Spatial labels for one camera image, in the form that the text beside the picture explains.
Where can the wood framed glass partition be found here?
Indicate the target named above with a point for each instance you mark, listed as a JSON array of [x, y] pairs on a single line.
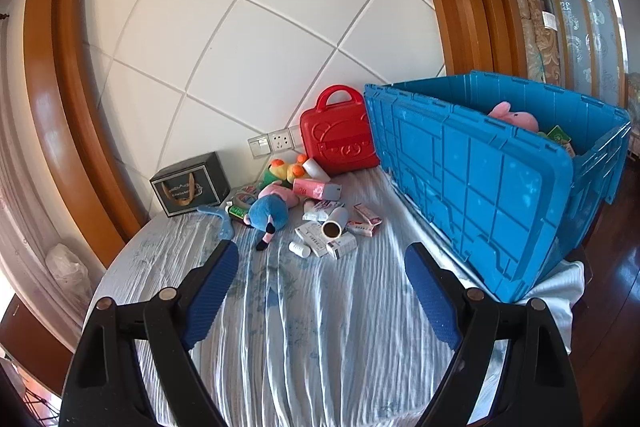
[[580, 7]]

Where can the white tube with brown end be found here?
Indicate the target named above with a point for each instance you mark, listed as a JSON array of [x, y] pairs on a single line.
[[334, 227]]

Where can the pink carton box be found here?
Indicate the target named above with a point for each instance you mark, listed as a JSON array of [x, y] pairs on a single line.
[[315, 189]]

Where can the large pink plush toy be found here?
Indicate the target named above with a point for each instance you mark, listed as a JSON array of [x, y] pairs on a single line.
[[515, 117]]

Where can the white medicine bottle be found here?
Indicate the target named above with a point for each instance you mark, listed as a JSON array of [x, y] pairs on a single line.
[[299, 249]]

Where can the green yellow plush toy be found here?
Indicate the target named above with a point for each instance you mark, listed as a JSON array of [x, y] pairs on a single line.
[[280, 169]]

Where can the rolled patterned carpet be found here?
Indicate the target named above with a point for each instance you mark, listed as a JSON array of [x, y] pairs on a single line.
[[537, 27]]

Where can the red white medicine box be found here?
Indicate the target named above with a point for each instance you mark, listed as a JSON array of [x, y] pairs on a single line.
[[361, 228], [367, 214]]

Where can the white cloth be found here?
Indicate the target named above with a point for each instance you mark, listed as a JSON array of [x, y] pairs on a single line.
[[555, 297]]

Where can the black gift box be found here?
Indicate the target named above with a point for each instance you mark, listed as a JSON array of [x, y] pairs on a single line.
[[192, 187]]

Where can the white grey medicine box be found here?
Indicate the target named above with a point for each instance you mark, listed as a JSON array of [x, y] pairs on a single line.
[[312, 241]]

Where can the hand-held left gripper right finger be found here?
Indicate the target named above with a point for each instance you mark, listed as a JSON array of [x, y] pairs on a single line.
[[432, 292]]

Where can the white wall switch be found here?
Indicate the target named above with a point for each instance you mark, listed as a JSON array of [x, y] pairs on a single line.
[[259, 146]]

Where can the blue plush toy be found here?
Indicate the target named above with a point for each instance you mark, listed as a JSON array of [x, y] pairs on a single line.
[[267, 212]]

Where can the red plastic toy case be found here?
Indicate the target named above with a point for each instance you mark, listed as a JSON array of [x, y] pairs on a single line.
[[337, 137]]

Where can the white plastic bag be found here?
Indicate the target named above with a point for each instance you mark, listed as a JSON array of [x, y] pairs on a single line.
[[67, 272]]

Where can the green box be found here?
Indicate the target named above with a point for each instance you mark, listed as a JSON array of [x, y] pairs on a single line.
[[559, 138]]

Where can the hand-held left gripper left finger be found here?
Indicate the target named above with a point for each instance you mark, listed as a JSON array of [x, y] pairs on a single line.
[[215, 287]]

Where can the white wall socket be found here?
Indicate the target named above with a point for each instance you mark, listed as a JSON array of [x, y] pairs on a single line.
[[280, 140]]

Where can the white plastic bottle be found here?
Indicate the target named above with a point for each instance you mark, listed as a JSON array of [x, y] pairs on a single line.
[[316, 169]]

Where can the sheer white curtain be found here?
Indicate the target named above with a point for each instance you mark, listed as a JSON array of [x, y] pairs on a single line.
[[22, 207]]

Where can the blue plastic crate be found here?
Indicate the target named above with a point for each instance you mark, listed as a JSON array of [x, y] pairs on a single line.
[[475, 182]]

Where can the flat white pink medicine box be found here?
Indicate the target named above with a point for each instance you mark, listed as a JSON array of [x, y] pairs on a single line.
[[320, 209]]

